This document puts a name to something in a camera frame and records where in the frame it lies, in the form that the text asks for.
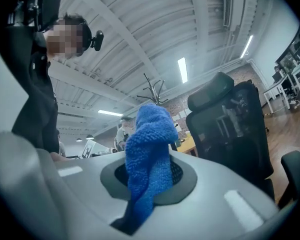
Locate grey chair armrest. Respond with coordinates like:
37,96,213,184
277,150,300,210

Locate black wall shelf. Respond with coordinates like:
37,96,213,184
274,23,300,75

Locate person's head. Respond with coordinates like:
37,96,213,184
46,18,87,60

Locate white board with black pattern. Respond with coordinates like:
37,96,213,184
81,140,110,159

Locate black head-worn camera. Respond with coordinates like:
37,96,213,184
79,21,105,52

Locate black chair headrest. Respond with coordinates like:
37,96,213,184
187,71,235,115

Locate person's black clothing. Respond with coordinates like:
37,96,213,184
11,31,60,155

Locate long ceiling light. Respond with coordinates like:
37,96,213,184
177,57,189,84
239,35,254,59
97,109,124,117

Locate small blue object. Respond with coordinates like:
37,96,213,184
110,103,180,236

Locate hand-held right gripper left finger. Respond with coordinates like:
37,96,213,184
55,151,133,240

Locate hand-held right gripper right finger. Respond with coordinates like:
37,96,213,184
134,150,281,240

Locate round wooden table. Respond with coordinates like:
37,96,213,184
176,135,198,157

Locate black coat rack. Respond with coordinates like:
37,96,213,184
136,73,169,107

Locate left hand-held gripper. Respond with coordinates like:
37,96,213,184
6,0,66,33

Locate black mesh chair backrest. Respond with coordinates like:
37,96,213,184
185,81,276,202

